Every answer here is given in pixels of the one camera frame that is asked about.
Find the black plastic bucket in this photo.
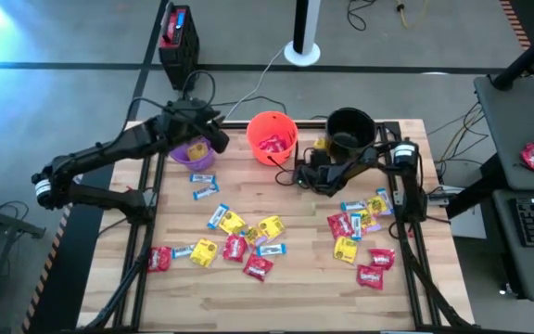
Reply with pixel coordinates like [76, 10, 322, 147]
[324, 107, 377, 161]

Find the orange pumpkin face bucket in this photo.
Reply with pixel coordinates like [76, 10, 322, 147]
[246, 109, 300, 175]

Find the black coiled floor cable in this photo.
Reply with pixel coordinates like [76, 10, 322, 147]
[345, 0, 379, 32]

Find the purple plastic bucket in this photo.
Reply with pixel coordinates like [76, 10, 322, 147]
[168, 134, 217, 173]

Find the grey low desk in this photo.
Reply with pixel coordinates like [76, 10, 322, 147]
[491, 187, 534, 302]

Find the white base floor stand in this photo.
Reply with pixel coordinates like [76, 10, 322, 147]
[283, 0, 323, 68]

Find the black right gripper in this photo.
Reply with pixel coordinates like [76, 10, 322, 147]
[293, 148, 343, 197]

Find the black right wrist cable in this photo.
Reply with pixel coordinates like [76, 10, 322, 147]
[273, 160, 299, 187]

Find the black cable bundle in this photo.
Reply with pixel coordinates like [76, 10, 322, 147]
[426, 101, 490, 163]

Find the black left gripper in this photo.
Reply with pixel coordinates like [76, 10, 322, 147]
[162, 96, 231, 155]

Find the grey side desk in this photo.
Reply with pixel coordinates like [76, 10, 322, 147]
[473, 73, 534, 192]

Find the red box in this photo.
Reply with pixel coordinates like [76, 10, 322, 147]
[159, 6, 189, 49]

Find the black hazard striped platform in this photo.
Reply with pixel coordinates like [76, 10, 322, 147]
[20, 161, 120, 334]

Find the blue white marker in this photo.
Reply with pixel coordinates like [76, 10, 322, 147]
[375, 186, 395, 216]

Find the grey clamp box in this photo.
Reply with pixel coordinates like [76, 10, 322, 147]
[426, 185, 464, 208]

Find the black floor stand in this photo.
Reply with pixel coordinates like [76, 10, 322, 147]
[0, 185, 48, 298]

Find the white floor cable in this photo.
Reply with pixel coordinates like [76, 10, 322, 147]
[223, 45, 287, 121]

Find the black and red toolbox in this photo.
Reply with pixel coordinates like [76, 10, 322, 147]
[158, 2, 201, 92]

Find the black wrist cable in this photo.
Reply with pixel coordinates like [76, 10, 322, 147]
[125, 69, 217, 122]
[273, 160, 299, 187]

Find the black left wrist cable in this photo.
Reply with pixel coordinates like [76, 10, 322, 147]
[125, 69, 217, 122]

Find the yellow floor cable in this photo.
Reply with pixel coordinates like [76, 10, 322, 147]
[395, 0, 430, 29]

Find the black slanted pole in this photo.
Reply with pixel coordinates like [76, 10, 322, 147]
[491, 20, 534, 93]

